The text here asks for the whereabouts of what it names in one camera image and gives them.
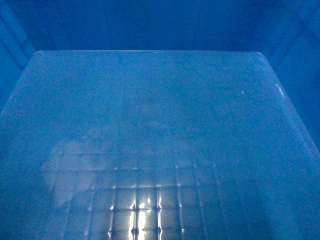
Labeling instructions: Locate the large blue plastic crate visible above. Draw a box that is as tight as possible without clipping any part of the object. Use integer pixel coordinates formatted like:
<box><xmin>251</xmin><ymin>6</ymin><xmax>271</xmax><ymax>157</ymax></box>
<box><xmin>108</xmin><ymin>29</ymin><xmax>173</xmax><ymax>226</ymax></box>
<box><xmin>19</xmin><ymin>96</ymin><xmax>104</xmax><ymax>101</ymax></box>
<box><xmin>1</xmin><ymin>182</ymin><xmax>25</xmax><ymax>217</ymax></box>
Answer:
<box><xmin>0</xmin><ymin>0</ymin><xmax>320</xmax><ymax>240</ymax></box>

